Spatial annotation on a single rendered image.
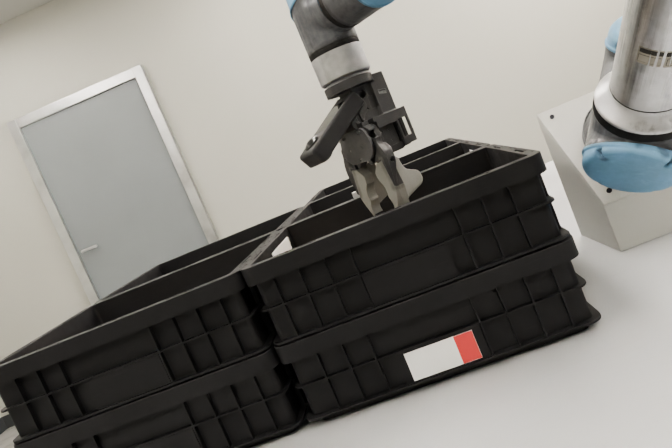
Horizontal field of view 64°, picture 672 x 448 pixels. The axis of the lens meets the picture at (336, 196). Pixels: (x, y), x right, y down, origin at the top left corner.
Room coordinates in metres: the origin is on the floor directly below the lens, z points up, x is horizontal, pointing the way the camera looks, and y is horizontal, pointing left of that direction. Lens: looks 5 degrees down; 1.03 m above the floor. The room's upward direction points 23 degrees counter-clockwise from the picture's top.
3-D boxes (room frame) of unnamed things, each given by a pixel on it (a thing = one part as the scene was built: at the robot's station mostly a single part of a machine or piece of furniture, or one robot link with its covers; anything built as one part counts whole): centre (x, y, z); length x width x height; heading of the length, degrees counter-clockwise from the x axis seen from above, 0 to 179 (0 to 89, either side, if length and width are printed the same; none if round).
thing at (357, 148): (0.78, -0.08, 1.05); 0.09 x 0.08 x 0.12; 122
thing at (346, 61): (0.77, -0.08, 1.13); 0.08 x 0.08 x 0.05
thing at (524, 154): (0.79, -0.06, 0.92); 0.40 x 0.30 x 0.02; 83
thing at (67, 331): (0.84, 0.33, 0.87); 0.40 x 0.30 x 0.11; 83
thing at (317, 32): (0.77, -0.08, 1.21); 0.09 x 0.08 x 0.11; 36
